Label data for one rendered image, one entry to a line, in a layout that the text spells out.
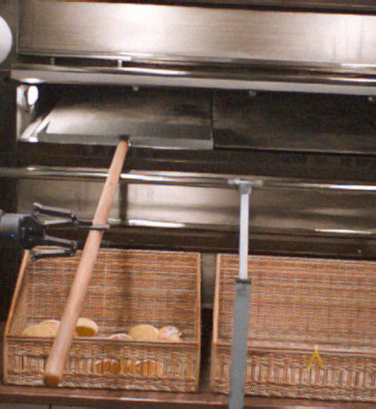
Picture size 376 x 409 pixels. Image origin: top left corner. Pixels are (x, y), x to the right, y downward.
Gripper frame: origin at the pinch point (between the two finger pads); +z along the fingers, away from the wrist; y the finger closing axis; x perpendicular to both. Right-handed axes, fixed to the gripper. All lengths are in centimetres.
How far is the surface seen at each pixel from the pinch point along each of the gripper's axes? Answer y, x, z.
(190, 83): -23, -86, 19
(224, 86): -23, -86, 29
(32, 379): 58, -51, -21
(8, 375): 57, -51, -27
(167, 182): 2, -63, 14
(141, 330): 54, -83, 8
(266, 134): -1, -131, 45
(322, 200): 14, -102, 62
